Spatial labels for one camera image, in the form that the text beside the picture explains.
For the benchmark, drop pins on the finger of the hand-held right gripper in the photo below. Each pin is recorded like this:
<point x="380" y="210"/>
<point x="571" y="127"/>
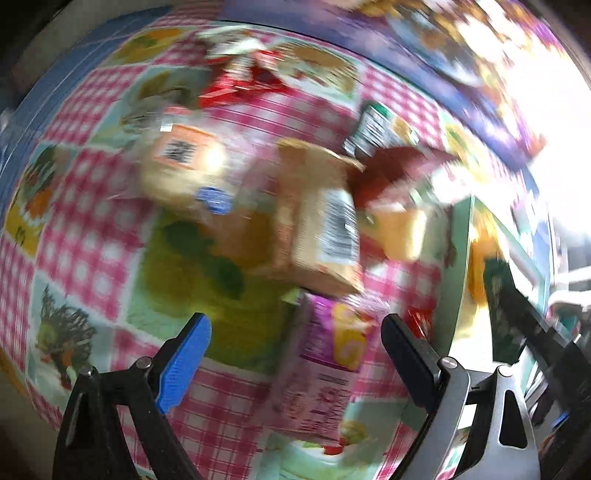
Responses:
<point x="540" y="318"/>

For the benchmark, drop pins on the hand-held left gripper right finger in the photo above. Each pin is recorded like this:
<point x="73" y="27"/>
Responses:
<point x="411" y="364"/>

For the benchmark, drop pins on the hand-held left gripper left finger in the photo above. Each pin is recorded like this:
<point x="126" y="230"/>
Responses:
<point x="184" y="364"/>

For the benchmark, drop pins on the pink snack packet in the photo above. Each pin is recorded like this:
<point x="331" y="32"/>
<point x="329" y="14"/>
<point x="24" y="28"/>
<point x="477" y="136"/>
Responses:
<point x="318" y="369"/>

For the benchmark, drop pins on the green cardboard box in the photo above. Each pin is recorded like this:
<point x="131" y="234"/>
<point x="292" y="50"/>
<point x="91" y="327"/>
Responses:
<point x="461" y="258"/>

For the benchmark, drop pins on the dark green patterned packet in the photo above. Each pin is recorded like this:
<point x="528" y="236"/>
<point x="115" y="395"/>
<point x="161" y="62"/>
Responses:
<point x="498" y="309"/>

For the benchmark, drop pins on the small red snack packet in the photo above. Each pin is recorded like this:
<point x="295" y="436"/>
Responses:
<point x="419" y="319"/>

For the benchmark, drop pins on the yellow snack packet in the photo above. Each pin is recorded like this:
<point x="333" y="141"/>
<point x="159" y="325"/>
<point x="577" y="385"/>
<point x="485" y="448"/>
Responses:
<point x="401" y="230"/>

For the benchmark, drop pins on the beige snack packet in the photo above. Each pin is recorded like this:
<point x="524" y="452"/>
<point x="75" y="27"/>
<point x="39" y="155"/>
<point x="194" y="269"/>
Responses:
<point x="314" y="258"/>

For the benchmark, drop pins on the checked printed tablecloth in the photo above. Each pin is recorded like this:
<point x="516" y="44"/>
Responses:
<point x="92" y="221"/>

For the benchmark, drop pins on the clear bread packet orange label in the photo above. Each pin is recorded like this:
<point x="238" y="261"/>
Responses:
<point x="184" y="184"/>

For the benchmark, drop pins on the dark red snack packet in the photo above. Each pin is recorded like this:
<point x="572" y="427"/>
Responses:
<point x="392" y="170"/>

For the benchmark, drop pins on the green snack packet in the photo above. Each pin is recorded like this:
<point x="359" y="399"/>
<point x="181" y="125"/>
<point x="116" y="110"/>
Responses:
<point x="369" y="124"/>

